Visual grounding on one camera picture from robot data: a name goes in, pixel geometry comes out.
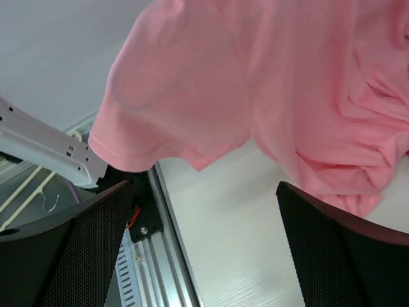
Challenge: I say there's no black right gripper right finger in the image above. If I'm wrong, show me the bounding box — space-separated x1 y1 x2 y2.
276 182 408 306

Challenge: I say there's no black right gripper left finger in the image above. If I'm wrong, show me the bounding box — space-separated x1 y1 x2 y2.
1 181 132 306

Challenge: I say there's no white slotted cable duct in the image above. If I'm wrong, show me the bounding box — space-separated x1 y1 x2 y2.
115 235 143 307

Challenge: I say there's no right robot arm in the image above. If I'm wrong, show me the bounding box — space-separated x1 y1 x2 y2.
1 100 408 306

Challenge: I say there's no pink t shirt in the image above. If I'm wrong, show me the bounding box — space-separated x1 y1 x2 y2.
89 1 408 217

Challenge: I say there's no beige hangers pile right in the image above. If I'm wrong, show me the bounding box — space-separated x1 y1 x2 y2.
0 129 84 231

